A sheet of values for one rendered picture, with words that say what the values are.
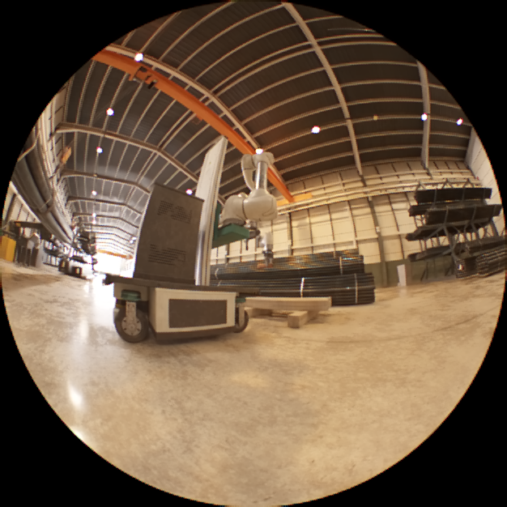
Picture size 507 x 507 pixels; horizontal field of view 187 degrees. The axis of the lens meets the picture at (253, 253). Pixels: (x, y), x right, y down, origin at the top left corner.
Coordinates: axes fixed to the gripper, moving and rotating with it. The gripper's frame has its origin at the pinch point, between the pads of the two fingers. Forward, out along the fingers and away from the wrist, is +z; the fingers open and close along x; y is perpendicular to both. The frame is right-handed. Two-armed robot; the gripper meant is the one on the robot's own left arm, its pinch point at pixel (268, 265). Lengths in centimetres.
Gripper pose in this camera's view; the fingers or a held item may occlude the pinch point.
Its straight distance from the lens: 172.8
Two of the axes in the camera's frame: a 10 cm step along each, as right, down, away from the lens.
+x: 6.1, 1.9, 7.7
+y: 7.9, -1.2, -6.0
